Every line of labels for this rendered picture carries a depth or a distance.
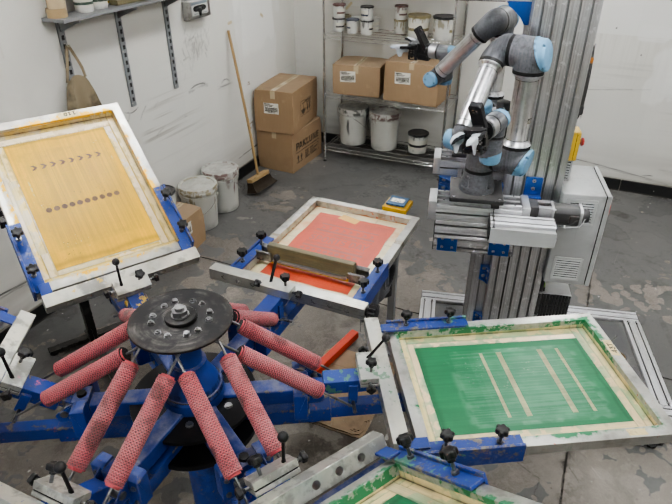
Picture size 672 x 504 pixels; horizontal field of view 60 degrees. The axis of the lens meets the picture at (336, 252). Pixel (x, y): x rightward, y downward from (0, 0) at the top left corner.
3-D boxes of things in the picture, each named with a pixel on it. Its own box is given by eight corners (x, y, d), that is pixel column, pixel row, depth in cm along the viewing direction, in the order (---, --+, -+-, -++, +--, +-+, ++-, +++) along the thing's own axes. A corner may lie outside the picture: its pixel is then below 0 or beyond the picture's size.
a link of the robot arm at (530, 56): (498, 165, 249) (519, 30, 221) (532, 173, 242) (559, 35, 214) (487, 174, 241) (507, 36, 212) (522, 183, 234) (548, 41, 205)
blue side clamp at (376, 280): (377, 274, 254) (377, 260, 250) (388, 276, 252) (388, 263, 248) (350, 312, 230) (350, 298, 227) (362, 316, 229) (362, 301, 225)
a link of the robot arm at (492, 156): (475, 155, 222) (478, 127, 216) (503, 161, 217) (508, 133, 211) (466, 161, 217) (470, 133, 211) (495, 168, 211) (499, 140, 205)
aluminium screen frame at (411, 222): (313, 202, 310) (313, 196, 308) (419, 224, 289) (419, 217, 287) (231, 278, 248) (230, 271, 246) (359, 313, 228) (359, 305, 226)
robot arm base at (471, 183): (493, 182, 259) (496, 161, 253) (494, 197, 246) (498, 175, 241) (458, 179, 261) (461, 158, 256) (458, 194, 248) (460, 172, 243)
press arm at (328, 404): (560, 390, 205) (563, 377, 201) (567, 402, 200) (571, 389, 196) (200, 417, 194) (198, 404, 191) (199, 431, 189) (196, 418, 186)
